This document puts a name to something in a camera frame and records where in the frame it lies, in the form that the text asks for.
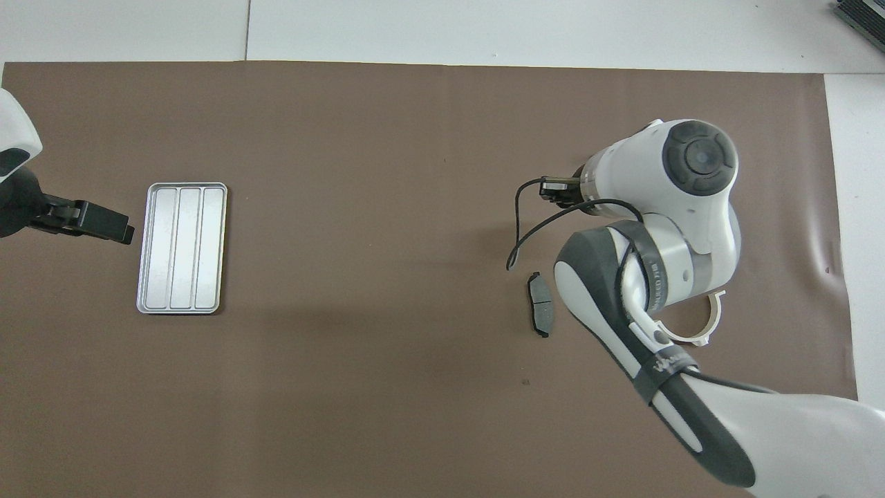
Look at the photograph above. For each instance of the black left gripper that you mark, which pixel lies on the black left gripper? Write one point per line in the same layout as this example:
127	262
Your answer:
59	216

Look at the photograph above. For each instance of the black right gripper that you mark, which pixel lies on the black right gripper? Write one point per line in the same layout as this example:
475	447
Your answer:
576	194

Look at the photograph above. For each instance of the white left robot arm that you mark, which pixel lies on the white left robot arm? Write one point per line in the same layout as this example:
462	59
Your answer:
14	124

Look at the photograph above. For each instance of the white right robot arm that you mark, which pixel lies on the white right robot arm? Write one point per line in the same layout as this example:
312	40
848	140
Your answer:
712	221

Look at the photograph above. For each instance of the silver ribbed metal tray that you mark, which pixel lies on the silver ribbed metal tray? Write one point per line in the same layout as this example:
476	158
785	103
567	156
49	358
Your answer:
181	249

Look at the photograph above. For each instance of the long dark grey brake pad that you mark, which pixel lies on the long dark grey brake pad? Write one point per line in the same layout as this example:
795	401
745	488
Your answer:
540	304

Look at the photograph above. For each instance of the brown paper table mat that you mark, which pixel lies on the brown paper table mat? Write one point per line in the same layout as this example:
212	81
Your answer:
346	207

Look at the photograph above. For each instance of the dark ribbed metal device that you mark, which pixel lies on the dark ribbed metal device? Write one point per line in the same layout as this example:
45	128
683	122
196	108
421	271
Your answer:
864	17

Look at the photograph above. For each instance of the white curved plastic bracket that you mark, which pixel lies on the white curved plastic bracket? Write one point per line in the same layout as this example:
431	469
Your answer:
717	311

